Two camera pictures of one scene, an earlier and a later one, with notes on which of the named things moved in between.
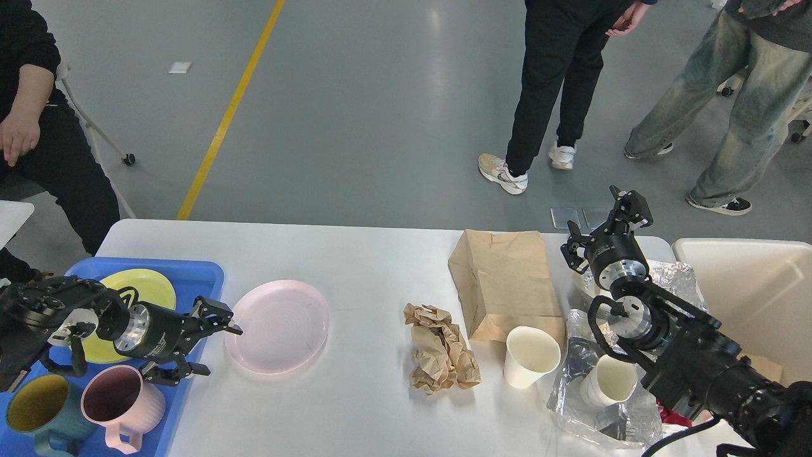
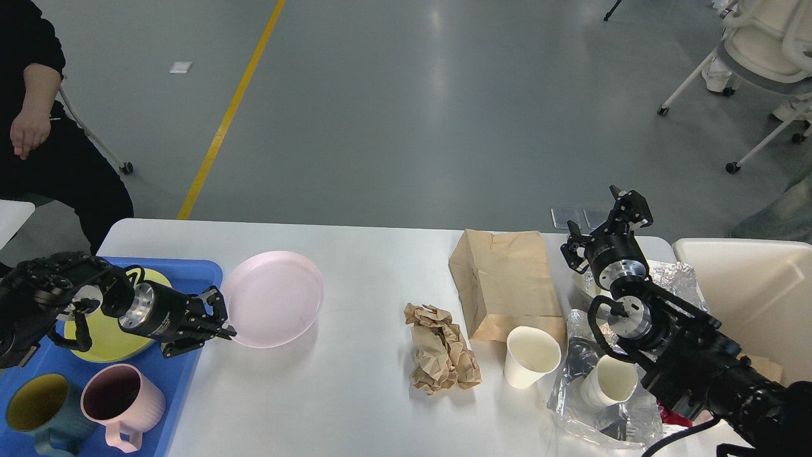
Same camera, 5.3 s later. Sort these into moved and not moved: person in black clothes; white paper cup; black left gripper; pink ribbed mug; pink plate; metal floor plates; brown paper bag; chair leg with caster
Moved: chair leg with caster; pink plate; black left gripper
Not moved: metal floor plates; pink ribbed mug; brown paper bag; person in black clothes; white paper cup
